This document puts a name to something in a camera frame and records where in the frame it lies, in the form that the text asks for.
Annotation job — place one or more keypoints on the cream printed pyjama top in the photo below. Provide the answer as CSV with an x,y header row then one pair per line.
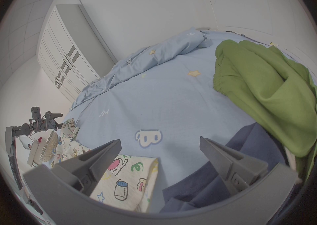
x,y
128,177

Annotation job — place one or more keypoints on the dark blue garment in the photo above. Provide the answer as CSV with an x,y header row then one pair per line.
x,y
247,144

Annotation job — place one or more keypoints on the white wardrobe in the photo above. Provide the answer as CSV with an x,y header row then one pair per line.
x,y
64,53

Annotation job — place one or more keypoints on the pale blue quilt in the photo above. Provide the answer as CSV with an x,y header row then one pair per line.
x,y
138,62

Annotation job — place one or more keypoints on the green shorts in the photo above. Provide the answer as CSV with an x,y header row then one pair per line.
x,y
260,82

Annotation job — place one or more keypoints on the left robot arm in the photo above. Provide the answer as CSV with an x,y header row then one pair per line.
x,y
34,124

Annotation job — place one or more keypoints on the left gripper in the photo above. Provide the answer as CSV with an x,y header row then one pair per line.
x,y
49,122

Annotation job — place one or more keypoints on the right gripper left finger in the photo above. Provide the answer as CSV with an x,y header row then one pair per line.
x,y
81,169

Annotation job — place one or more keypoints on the bed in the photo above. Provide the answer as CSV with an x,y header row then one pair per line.
x,y
173,90

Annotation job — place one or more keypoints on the round woven basket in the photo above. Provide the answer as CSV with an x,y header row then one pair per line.
x,y
48,147

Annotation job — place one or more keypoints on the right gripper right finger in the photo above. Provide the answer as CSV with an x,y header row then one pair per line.
x,y
237,169

